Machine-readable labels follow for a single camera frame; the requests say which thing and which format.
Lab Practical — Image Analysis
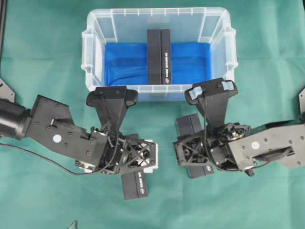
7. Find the black cable on cloth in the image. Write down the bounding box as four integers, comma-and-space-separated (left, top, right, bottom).
0, 142, 112, 176

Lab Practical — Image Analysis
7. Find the black gripper, white-padded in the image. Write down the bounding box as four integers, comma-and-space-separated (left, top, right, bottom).
76, 126, 157, 175

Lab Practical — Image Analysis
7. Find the small metal tip at bottom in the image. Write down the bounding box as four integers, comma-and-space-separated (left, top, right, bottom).
67, 220, 78, 229

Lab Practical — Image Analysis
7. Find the green table cloth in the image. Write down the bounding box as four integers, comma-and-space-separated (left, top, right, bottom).
0, 0, 305, 229

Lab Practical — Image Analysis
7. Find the black gripper, all black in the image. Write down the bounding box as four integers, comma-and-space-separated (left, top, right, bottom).
173, 123, 250, 171

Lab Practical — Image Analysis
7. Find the black wrist camera, white-padded gripper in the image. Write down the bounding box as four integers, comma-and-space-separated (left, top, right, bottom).
86, 86, 138, 133

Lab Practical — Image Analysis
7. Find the black arm base plate, image-left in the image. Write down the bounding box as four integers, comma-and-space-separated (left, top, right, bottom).
0, 78, 15, 103

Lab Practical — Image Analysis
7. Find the black arm base plate, image-right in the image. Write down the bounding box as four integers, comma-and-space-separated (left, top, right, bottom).
298, 88, 305, 118

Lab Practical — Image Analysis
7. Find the black frame rail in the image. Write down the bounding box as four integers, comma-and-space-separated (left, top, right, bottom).
0, 0, 7, 56

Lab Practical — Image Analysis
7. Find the blue cloth inside bin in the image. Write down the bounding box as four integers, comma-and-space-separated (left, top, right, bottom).
104, 42, 212, 86

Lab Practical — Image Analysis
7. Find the black realsense box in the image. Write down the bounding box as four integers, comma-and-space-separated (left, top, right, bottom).
173, 113, 214, 179
147, 29, 172, 85
119, 134, 154, 201

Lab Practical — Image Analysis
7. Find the clear plastic storage bin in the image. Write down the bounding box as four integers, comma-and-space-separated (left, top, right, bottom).
81, 7, 238, 101

